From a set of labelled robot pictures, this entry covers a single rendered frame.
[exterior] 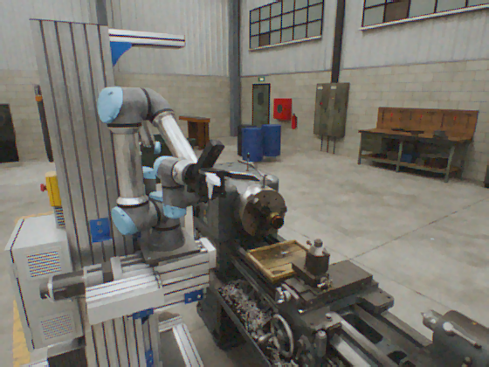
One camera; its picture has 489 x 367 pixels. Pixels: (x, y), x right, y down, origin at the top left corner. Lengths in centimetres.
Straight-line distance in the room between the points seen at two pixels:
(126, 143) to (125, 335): 98
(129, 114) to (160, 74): 1114
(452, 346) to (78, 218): 138
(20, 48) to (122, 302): 1069
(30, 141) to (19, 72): 195
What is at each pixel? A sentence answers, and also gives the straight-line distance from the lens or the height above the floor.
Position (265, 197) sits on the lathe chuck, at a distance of 189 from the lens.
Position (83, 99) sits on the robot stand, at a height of 177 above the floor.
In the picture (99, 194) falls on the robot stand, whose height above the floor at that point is 138.
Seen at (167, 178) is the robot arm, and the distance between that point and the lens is 98.
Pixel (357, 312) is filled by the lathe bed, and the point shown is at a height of 85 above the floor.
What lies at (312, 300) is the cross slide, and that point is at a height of 95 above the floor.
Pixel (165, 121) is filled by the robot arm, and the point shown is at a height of 169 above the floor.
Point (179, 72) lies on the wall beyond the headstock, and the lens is 1264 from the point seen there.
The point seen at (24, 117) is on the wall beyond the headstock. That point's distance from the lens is 1152.
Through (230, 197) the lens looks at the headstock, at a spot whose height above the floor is 117.
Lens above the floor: 179
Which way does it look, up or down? 17 degrees down
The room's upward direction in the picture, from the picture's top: straight up
